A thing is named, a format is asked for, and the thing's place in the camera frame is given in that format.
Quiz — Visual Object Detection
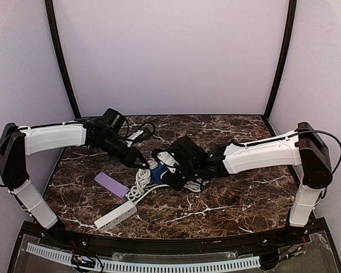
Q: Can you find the left circuit board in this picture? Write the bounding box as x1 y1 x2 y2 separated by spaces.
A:
70 254 95 268

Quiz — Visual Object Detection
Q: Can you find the white slotted cable duct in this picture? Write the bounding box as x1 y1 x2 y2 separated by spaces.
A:
26 243 260 272

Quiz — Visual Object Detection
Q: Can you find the black frame post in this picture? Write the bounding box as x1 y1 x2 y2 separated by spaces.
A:
263 0 297 121
44 0 81 118

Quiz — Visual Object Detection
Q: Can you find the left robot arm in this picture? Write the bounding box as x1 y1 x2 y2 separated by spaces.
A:
0 119 149 230

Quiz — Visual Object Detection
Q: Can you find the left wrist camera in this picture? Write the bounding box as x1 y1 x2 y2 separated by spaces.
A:
101 108 126 130

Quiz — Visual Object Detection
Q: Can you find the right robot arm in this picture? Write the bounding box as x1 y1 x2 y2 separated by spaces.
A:
154 122 336 228

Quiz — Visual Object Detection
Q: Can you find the white power strip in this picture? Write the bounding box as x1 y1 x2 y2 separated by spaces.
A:
94 201 137 233

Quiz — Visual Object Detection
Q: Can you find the black front rail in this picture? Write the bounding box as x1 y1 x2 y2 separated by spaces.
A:
48 229 291 255

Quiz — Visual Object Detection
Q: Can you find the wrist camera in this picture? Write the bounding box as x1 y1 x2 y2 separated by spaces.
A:
101 108 126 130
168 136 206 169

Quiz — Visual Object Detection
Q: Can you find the purple power strip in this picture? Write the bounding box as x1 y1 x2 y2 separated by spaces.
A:
94 172 129 199

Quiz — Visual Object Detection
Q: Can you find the left black frame post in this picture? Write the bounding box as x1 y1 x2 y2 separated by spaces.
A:
44 0 81 118

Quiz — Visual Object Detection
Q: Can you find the right black frame post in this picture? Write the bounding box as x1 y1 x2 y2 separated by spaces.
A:
263 0 297 121

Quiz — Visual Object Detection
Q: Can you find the dark blue cube socket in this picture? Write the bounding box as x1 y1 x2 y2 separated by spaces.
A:
151 165 168 185

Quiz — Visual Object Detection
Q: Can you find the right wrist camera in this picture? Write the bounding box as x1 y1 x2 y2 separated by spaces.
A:
168 136 206 169

